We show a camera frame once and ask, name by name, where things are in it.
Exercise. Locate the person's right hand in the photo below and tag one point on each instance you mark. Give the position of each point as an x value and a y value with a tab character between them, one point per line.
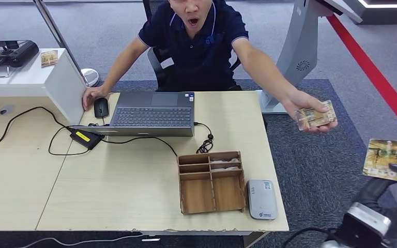
97	93

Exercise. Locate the person's left hand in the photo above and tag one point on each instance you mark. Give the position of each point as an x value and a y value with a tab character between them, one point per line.
301	101

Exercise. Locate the person's ID card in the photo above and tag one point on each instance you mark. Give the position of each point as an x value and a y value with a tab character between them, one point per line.
318	118

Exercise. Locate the printed room key card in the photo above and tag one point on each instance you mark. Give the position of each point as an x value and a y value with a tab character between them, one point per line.
385	155

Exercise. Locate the person's left forearm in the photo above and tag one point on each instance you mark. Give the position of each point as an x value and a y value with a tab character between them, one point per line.
270	75

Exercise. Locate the person's right forearm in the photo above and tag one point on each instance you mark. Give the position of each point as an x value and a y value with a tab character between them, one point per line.
118	73

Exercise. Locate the printed card on cabinet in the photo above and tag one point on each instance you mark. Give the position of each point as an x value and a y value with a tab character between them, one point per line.
49	58

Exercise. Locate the grey card reader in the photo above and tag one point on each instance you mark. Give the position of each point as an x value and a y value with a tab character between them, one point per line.
262	200

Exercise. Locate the person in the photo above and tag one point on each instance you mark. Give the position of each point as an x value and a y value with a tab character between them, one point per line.
198	51

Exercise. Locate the black computer mouse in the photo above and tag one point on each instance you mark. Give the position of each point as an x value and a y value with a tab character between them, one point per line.
101	108

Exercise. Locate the round chrome pole base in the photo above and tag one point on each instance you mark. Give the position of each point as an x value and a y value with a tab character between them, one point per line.
90	77

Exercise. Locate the black power adapter yellow label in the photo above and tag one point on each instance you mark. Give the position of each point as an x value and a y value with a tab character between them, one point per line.
85	138

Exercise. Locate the grey kiosk stand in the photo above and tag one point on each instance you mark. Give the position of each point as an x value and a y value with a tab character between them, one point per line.
296	51

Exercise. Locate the grey laptop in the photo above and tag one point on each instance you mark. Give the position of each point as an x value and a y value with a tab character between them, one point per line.
152	116

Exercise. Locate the black office chair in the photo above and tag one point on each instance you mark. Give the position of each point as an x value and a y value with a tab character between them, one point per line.
157	66

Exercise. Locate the slanted metal pole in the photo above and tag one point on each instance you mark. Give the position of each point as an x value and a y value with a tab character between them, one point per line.
59	37

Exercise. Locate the white cabinet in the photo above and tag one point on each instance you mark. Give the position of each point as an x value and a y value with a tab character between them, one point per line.
30	80

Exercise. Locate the dark grey rug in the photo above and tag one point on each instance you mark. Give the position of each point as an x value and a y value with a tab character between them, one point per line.
321	171

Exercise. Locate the black desktop terminal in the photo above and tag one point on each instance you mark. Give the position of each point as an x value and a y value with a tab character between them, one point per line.
17	52

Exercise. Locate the grey desk grommet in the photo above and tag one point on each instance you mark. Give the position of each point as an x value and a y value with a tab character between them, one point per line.
6	110

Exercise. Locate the black lit platform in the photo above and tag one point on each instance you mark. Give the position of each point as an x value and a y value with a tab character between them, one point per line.
390	13

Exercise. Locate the wooden compartment tray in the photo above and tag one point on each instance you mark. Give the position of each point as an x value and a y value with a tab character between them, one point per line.
198	195

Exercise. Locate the small white label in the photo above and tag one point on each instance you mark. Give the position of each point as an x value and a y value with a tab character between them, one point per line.
150	239

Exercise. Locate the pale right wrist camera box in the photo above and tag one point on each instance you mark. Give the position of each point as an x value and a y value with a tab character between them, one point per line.
366	219

